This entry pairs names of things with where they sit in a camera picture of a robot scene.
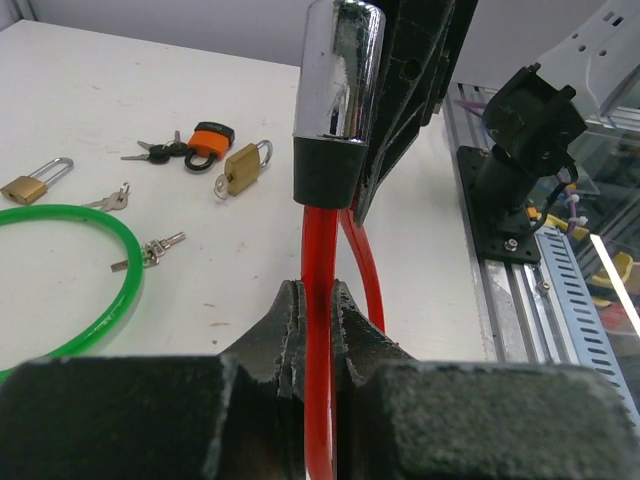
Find brass long-shackle padlock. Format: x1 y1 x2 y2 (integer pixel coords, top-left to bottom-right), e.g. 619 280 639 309
1 157 75 205

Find white slotted cable duct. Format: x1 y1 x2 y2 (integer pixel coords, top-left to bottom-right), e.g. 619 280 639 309
536 227 639 426

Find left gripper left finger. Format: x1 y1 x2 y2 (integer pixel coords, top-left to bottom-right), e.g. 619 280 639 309
1 281 306 479

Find red cable lock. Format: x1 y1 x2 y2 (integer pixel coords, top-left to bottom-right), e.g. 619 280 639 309
293 1 385 479

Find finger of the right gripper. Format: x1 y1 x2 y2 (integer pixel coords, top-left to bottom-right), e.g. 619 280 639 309
353 0 478 224

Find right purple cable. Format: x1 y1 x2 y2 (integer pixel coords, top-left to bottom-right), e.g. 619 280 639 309
454 97 589 236

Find green cable lock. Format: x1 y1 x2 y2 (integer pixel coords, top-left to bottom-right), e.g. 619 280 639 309
1 205 144 378

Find aluminium front rail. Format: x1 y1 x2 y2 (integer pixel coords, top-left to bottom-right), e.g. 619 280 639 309
442 82 579 365

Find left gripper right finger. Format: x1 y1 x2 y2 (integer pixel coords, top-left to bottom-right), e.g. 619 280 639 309
331 282 635 479

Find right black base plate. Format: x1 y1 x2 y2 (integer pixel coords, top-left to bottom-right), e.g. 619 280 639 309
456 146 541 265

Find orange black padlock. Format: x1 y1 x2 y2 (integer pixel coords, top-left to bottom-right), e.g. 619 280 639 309
184 121 235 174

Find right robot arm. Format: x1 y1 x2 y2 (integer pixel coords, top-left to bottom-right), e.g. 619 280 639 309
338 1 639 235

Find silver keys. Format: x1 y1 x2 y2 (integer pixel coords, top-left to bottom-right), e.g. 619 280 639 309
83 182 131 212
110 232 186 273

